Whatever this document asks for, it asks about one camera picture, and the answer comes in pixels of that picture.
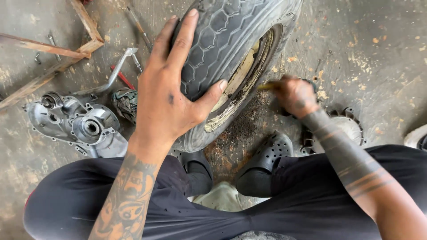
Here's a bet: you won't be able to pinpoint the person's right hand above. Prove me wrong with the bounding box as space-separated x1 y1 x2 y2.
272 75 321 119

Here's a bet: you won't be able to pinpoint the person's left hand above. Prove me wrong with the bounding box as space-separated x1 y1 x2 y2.
134 9 228 156

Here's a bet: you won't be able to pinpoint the black scooter tyre with rim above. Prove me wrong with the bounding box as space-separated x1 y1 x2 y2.
169 0 303 153

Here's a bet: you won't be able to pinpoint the dirty crumpled rag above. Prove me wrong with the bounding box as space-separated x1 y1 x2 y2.
111 87 138 124

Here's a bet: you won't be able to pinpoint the silver kickstart lever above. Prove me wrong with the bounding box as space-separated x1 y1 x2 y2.
72 47 139 96

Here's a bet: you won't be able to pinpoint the round fan cover part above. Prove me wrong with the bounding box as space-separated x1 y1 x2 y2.
300 107 366 155

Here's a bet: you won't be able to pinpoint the long metal screwdriver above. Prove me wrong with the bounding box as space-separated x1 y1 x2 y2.
125 7 153 51

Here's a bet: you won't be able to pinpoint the black clog shoe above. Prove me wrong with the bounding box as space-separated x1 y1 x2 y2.
172 148 214 197
235 132 294 198

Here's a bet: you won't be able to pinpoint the silver engine crankcase cover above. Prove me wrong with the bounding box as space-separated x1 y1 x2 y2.
23 92 129 159

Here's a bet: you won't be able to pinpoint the white stool seat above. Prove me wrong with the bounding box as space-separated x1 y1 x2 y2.
193 182 254 212

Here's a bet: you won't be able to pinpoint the small metal wrench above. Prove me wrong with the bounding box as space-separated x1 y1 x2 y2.
47 33 62 62

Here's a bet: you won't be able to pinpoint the person's black trousers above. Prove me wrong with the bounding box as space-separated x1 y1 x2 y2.
23 144 427 240

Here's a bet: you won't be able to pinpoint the white shoe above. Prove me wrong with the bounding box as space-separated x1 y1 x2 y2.
404 124 427 150

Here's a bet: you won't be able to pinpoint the red-handled screwdriver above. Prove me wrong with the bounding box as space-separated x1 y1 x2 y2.
110 65 137 90

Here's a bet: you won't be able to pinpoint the wooden frame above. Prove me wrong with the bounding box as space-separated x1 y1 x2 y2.
0 0 105 110

